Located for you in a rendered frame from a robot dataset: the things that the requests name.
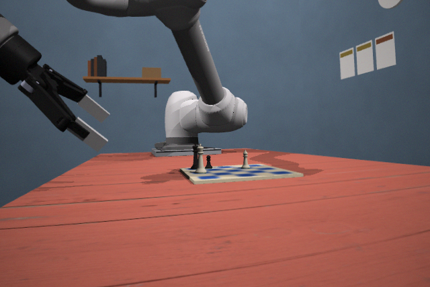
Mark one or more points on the blue and cream checkered chessboard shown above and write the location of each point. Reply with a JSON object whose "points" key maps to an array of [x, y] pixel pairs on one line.
{"points": [[231, 173]]}

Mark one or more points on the white chess king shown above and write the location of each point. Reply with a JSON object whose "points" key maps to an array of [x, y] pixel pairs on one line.
{"points": [[200, 168]]}

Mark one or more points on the black chess king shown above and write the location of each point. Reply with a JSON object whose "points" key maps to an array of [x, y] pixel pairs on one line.
{"points": [[195, 159]]}

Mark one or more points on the white bishop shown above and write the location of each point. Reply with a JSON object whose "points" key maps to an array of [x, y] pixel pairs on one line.
{"points": [[245, 163]]}

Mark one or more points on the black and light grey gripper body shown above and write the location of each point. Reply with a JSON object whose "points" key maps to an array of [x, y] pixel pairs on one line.
{"points": [[18, 60]]}

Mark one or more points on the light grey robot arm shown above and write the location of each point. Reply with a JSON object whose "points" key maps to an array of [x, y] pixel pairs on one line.
{"points": [[218, 110]]}

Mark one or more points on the black pawn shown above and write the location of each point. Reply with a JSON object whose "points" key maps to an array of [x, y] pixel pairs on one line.
{"points": [[208, 166]]}

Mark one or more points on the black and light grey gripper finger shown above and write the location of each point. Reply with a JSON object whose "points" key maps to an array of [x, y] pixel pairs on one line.
{"points": [[72, 91], [56, 110]]}

